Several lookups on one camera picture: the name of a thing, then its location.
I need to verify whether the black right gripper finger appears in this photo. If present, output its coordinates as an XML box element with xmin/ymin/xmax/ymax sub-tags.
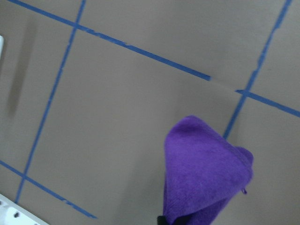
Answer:
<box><xmin>157</xmin><ymin>216</ymin><xmax>169</xmax><ymax>225</ymax></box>

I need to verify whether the purple towel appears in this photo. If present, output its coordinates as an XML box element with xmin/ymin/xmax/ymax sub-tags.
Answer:
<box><xmin>163</xmin><ymin>116</ymin><xmax>254</xmax><ymax>225</ymax></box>

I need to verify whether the white rack base tray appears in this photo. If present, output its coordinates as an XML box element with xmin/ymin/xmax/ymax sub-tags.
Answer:
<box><xmin>0</xmin><ymin>36</ymin><xmax>4</xmax><ymax>59</ymax></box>

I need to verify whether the white perforated base plate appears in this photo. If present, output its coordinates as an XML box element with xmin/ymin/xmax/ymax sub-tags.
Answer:
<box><xmin>0</xmin><ymin>195</ymin><xmax>48</xmax><ymax>225</ymax></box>

